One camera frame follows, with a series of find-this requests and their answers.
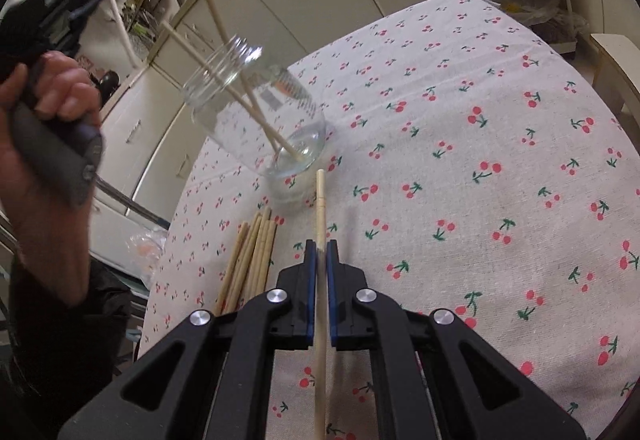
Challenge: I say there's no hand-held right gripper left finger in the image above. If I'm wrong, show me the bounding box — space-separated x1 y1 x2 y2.
57 240 318 440

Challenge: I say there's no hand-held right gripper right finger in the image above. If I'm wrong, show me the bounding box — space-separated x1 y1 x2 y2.
326 240 586 440

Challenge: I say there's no pile of wooden chopsticks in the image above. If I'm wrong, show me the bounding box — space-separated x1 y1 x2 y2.
214 207 278 316

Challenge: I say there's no light bamboo chopstick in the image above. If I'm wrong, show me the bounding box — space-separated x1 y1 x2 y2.
161 20 286 155
192 0 303 162
313 169 327 440

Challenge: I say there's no clear glass jar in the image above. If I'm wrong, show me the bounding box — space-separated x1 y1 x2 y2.
181 35 327 180

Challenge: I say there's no person's left forearm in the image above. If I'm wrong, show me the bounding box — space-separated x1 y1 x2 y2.
0 215 133 440

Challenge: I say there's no person's left hand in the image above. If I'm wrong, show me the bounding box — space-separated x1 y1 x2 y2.
0 51 103 246

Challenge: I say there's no black cooking pot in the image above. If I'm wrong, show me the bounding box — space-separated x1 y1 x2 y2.
97 72 122 101

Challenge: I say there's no clear crumpled plastic bag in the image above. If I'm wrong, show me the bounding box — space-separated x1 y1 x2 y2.
125 226 170 287

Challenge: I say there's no cherry print tablecloth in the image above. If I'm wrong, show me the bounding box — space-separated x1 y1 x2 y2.
137 0 640 440

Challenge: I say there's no white pole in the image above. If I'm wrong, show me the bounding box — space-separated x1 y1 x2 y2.
106 0 140 69

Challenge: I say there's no white wooden chair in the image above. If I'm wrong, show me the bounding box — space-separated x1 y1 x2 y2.
590 33 640 121

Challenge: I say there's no wall utensil rack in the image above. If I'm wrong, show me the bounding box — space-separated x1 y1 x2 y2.
122 0 172 55

